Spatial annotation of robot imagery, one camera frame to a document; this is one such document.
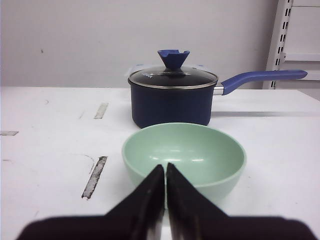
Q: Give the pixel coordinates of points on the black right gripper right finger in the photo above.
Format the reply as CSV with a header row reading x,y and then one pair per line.
x,y
193,217

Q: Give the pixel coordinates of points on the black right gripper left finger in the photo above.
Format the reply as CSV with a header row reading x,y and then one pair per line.
x,y
137,217

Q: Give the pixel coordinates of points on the green bowl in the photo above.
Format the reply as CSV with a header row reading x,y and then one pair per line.
x,y
211,160

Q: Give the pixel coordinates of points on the dark blue saucepan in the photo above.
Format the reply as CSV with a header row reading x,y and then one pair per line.
x,y
152,106

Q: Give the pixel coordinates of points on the glass lid with blue knob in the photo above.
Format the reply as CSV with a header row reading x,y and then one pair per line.
x,y
173,75

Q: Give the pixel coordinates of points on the clear food container blue rim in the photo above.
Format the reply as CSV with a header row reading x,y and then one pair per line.
x,y
139,67

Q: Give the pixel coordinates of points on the white slotted shelf rack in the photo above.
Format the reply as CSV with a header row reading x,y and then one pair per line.
x,y
295,43

